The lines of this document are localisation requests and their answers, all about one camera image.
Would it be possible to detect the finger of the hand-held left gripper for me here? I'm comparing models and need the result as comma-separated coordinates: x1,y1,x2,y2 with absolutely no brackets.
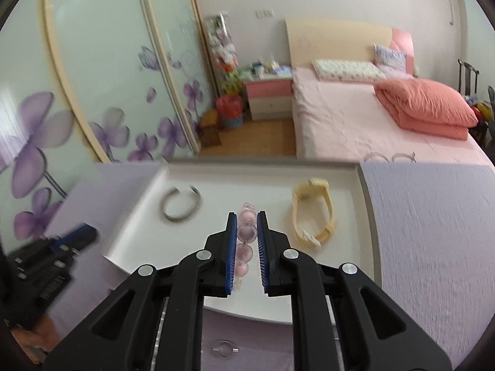
48,223,98,245
58,240,91,259

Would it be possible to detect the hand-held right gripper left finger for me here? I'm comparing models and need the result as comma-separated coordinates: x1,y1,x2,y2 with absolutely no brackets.
42,212,237,371

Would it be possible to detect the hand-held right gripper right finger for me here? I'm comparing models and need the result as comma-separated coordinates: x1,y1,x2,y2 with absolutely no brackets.
257,211,453,371

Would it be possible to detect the pink bead bracelet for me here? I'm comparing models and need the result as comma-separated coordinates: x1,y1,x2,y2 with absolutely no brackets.
237,202,259,279

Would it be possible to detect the white rectangular tray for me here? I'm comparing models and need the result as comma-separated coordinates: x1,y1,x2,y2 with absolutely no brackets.
101,161,383,324

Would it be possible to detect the small silver ring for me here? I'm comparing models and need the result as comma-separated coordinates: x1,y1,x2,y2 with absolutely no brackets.
214,341,237,358

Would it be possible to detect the person's left hand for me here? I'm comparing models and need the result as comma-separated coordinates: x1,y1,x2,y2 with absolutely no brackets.
11,314,60,365

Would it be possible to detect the yellow wrist watch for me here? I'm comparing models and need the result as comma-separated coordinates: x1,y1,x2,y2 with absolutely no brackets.
291,178,338,249

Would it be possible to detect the small wooden stool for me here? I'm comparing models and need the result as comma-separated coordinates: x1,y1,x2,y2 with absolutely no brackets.
199,109,222,147

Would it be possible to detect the red trash bin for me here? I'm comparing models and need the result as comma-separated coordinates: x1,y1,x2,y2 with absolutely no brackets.
216,96,244,129

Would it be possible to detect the bed with pink sheet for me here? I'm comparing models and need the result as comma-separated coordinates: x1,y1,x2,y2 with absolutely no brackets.
291,66,495,167

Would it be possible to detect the pink and white nightstand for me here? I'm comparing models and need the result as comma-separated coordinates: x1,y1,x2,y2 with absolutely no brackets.
243,75,295,121

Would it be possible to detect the floral sliding door wardrobe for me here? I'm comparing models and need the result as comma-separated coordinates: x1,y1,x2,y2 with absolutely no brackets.
0,0,202,248

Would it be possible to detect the glass case of plush toys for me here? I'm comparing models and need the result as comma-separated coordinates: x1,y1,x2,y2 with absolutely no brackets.
204,15,242,97

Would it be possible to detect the white floral pillow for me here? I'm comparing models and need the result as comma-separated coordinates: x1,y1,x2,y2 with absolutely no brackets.
312,59,387,83

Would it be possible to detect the folded salmon pink quilt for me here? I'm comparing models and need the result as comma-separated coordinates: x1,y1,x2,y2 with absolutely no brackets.
374,77,480,140

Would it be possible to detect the beige and pink headboard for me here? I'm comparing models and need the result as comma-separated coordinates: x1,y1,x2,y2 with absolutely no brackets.
285,17,414,76

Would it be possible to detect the purple patterned pillow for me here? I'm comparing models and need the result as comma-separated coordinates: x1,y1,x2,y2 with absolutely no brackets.
373,44,408,76

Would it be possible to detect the black wooden chair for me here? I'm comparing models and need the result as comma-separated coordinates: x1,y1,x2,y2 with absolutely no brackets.
457,59,480,97

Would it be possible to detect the silver cuff bracelet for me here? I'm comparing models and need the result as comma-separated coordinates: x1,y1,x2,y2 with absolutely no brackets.
160,185,204,224

